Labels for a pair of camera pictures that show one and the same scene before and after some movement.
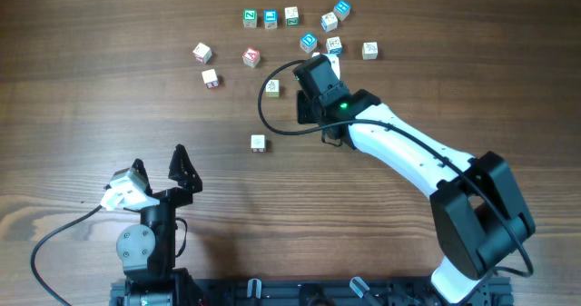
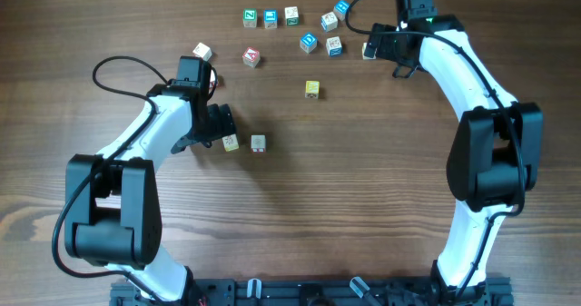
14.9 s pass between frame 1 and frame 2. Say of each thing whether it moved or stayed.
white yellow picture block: stayed
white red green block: stayed
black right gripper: moved
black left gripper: moved
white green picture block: stayed
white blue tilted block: stayed
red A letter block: stayed
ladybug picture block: moved
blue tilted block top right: stayed
